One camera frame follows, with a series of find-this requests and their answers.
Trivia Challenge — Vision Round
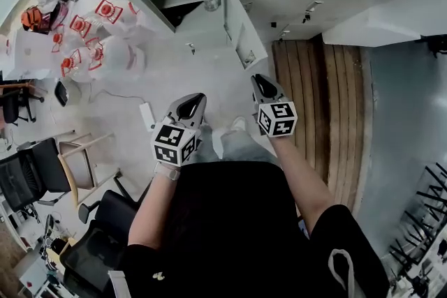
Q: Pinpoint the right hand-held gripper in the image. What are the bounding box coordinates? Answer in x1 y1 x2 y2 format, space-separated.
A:
250 73 298 139

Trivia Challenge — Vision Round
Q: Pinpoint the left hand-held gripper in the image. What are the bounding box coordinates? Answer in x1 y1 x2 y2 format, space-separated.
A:
150 92 207 168

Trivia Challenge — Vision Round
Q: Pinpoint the grey locker door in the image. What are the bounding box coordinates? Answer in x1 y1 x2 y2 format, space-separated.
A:
219 0 270 73

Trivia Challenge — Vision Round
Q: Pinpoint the person's left forearm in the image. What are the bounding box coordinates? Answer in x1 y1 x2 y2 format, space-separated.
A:
127 163 182 251

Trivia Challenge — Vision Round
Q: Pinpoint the person's right forearm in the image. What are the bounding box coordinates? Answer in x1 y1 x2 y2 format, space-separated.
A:
268 134 342 231

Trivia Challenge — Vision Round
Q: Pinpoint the white low cabinet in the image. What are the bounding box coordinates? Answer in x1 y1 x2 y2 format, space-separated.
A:
321 0 447 48

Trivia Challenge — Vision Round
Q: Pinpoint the person's white right shoe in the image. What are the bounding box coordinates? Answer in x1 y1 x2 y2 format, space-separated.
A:
230 117 249 133

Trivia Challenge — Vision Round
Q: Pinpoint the white power strip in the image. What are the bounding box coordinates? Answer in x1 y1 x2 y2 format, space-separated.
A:
138 101 156 132

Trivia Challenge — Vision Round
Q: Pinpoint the light wrist band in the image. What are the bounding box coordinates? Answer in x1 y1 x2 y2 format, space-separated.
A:
155 162 181 182

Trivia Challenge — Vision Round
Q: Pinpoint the wooden plank platform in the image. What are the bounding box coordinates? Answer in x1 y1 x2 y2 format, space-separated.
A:
271 34 367 217

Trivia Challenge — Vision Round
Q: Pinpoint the pile of clear water jugs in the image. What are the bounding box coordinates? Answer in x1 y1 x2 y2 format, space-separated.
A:
50 0 158 83

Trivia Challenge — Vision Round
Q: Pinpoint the person's black shirt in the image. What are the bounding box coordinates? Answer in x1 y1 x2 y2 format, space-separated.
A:
118 160 390 298

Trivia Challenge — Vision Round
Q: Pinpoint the wooden chair grey seat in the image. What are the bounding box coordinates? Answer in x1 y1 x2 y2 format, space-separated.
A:
57 131 123 209

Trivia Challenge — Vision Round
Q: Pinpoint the small white waste bin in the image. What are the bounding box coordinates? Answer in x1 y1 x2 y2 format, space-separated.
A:
54 80 83 108

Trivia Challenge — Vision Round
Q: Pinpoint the black padded office chair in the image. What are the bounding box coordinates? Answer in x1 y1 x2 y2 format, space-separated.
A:
59 190 140 296

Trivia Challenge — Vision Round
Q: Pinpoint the pink round container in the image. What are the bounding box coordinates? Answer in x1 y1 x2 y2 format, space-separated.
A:
48 3 71 31

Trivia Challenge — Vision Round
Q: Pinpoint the black mesh office chair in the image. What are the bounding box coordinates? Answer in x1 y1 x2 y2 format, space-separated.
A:
0 137 73 214

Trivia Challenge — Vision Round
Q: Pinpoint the brown wooden rack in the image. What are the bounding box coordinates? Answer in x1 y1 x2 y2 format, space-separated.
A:
0 79 46 104

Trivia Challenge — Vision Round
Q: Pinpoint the black swivel stool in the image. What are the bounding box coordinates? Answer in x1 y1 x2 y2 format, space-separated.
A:
0 87 38 126

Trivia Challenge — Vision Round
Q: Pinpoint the orange black bag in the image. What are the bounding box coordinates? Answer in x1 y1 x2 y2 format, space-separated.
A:
20 6 48 34

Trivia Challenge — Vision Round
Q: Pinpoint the black metal railing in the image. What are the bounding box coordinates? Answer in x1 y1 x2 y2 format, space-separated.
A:
389 163 447 268

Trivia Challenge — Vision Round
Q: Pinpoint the cluttered white desk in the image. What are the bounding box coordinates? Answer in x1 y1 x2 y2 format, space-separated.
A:
0 198 76 298

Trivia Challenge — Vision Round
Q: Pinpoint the white cord loop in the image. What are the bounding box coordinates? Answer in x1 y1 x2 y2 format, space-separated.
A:
328 248 357 298

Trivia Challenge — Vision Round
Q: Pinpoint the white fabric strap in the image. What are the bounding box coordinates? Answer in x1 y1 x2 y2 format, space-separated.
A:
108 270 133 298

